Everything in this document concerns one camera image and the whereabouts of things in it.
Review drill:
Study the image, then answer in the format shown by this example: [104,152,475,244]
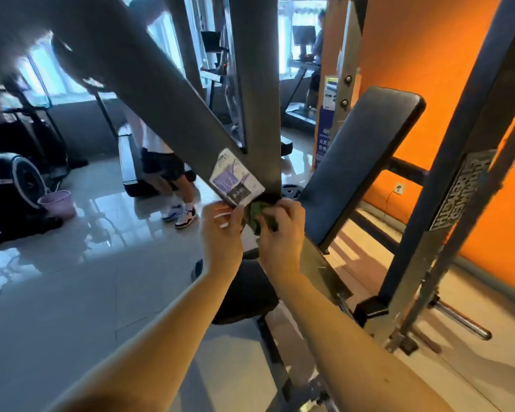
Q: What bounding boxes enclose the person's right hand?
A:
[256,198,307,284]

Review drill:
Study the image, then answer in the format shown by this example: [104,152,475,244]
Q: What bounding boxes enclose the person's right forearm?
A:
[270,270,454,412]

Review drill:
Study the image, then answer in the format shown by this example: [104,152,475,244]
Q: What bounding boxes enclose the pink plastic bucket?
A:
[38,189,77,221]

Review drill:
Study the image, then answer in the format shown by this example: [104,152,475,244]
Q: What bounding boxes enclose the black treadmill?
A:
[116,124,199,198]
[279,25,320,129]

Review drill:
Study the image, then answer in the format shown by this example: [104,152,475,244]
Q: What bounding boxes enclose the green cleaning cloth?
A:
[244,200,280,235]

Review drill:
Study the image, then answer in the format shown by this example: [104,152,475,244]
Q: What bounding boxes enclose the person's left hand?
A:
[200,200,245,278]

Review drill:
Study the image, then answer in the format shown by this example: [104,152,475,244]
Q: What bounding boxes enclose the person's left forearm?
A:
[47,266,241,412]

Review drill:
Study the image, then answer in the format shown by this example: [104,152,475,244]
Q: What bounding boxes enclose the grey steel gym machine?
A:
[0,0,515,412]

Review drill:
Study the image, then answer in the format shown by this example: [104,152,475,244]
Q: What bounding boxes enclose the chrome weight storage peg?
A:
[429,296,494,342]

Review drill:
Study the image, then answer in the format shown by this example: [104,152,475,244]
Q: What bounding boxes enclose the dark blue stand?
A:
[314,107,338,168]

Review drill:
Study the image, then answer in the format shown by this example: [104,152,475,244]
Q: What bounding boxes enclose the large bright window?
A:
[17,8,190,104]

